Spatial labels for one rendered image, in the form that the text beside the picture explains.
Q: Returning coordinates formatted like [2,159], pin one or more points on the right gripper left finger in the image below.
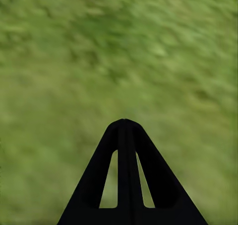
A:
[83,207]

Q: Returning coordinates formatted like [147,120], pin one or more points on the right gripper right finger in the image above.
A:
[173,206]

